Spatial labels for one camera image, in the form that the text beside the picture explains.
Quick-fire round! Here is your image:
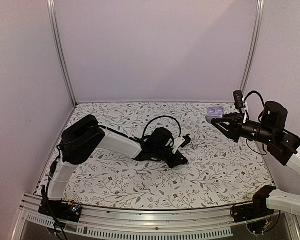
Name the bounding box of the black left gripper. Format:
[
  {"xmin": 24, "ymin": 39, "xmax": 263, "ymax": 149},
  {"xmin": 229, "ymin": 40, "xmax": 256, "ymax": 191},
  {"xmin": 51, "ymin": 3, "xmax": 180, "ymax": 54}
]
[{"xmin": 153, "ymin": 147, "xmax": 188, "ymax": 169}]

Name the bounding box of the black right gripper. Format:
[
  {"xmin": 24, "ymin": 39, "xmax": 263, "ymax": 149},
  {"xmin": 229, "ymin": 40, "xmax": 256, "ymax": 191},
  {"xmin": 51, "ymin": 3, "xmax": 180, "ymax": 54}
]
[{"xmin": 212, "ymin": 112, "xmax": 276, "ymax": 145}]

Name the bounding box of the purple earbud charging case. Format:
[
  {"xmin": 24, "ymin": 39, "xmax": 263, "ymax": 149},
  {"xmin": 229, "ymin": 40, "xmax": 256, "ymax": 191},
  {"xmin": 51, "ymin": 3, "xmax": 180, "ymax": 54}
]
[{"xmin": 205, "ymin": 106, "xmax": 225, "ymax": 124}]

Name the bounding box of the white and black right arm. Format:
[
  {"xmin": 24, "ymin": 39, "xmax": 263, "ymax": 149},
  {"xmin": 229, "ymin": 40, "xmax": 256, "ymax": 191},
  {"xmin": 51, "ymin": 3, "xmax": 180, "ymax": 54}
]
[{"xmin": 209, "ymin": 101, "xmax": 300, "ymax": 223}]

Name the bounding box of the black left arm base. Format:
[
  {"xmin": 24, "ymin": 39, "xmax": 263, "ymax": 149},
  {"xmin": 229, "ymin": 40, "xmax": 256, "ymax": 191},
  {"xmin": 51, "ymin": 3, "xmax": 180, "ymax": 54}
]
[{"xmin": 38, "ymin": 186, "xmax": 82, "ymax": 223}]

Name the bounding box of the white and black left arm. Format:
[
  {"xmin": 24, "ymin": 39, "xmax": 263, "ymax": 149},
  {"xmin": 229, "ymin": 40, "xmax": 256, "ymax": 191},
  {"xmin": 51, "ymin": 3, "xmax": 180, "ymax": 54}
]
[{"xmin": 41, "ymin": 114, "xmax": 191, "ymax": 217}]

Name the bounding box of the floral patterned table mat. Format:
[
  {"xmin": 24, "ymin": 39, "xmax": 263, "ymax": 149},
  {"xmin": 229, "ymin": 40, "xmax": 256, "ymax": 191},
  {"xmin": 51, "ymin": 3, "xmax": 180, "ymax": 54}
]
[{"xmin": 63, "ymin": 102, "xmax": 274, "ymax": 210}]

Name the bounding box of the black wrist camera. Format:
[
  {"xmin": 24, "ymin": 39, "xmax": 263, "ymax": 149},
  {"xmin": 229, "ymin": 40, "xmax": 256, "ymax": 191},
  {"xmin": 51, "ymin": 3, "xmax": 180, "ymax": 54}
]
[
  {"xmin": 172, "ymin": 133, "xmax": 192, "ymax": 154},
  {"xmin": 233, "ymin": 90, "xmax": 248, "ymax": 124}
]

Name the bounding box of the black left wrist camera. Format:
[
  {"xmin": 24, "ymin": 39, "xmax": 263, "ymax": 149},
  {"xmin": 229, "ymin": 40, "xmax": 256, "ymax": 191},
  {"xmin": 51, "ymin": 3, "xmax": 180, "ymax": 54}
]
[{"xmin": 172, "ymin": 133, "xmax": 192, "ymax": 154}]

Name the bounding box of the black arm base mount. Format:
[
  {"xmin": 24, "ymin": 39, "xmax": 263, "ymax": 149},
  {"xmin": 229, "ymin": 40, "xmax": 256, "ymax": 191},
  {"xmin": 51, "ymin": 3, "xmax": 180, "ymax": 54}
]
[{"xmin": 230, "ymin": 185, "xmax": 277, "ymax": 223}]

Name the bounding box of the right aluminium corner post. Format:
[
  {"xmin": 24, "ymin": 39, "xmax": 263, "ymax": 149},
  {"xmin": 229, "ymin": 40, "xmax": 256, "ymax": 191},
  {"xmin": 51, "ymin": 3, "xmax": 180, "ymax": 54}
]
[{"xmin": 239, "ymin": 0, "xmax": 265, "ymax": 94}]

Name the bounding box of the aluminium corner post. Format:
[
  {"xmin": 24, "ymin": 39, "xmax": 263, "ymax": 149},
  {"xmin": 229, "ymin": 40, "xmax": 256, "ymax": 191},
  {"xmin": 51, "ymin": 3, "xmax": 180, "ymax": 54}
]
[
  {"xmin": 239, "ymin": 0, "xmax": 265, "ymax": 94},
  {"xmin": 46, "ymin": 0, "xmax": 78, "ymax": 107}
]

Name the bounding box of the aluminium frame rail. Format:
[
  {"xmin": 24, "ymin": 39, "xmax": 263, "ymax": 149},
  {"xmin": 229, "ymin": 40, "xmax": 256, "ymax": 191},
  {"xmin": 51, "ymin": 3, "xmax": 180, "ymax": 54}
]
[{"xmin": 11, "ymin": 193, "xmax": 300, "ymax": 240}]

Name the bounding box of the left aluminium corner post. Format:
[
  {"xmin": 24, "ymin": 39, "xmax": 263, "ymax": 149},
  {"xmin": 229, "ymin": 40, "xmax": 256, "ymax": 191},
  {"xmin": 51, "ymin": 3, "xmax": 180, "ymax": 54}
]
[{"xmin": 46, "ymin": 0, "xmax": 78, "ymax": 107}]

